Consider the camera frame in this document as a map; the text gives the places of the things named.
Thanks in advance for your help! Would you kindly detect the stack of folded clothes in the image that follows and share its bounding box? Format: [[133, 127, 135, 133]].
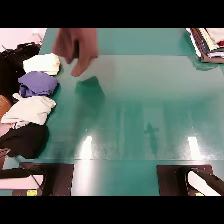
[[185, 28, 224, 65]]

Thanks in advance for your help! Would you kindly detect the purple garment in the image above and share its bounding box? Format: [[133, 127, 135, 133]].
[[17, 70, 60, 99]]

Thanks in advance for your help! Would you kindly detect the white garment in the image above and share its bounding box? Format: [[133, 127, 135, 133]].
[[0, 92, 57, 130]]

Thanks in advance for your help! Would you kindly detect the cream garment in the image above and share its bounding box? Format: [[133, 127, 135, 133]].
[[22, 52, 62, 77]]

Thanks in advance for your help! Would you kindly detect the black garment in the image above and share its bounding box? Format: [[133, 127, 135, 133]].
[[0, 122, 50, 160], [0, 42, 43, 101]]

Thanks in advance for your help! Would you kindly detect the person's hand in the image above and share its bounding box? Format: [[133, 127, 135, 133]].
[[52, 28, 100, 78]]

